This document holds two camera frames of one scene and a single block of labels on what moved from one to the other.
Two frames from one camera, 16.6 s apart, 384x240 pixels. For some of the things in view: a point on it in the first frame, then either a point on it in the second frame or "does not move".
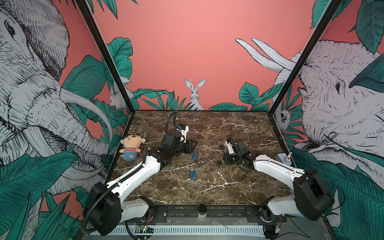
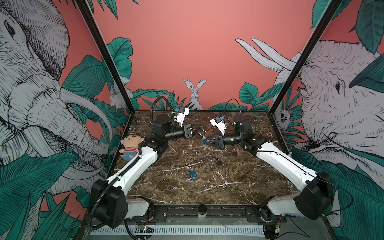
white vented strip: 194,230 does not move
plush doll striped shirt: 132,143 does not move
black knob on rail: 202,209 does not move
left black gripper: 190,147 -> 187,130
